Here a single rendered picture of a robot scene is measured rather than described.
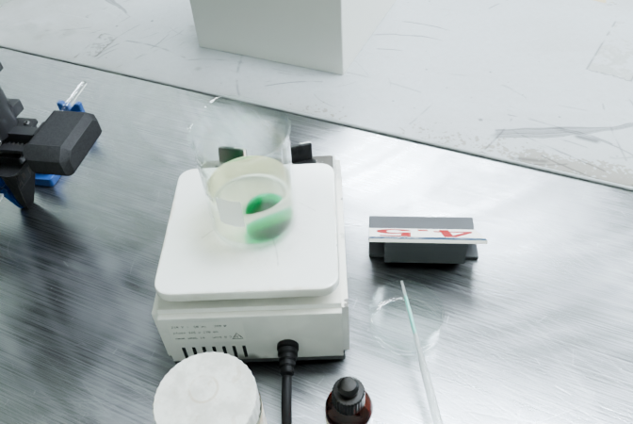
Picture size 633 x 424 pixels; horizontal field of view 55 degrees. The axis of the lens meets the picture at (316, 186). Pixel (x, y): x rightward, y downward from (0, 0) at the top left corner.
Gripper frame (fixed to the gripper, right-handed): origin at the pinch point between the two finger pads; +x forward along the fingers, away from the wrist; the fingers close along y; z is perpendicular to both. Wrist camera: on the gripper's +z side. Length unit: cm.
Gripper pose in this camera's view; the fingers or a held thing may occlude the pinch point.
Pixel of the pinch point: (11, 179)
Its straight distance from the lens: 61.9
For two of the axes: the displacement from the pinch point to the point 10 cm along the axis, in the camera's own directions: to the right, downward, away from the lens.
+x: 0.7, 7.1, 7.0
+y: 9.8, 0.8, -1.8
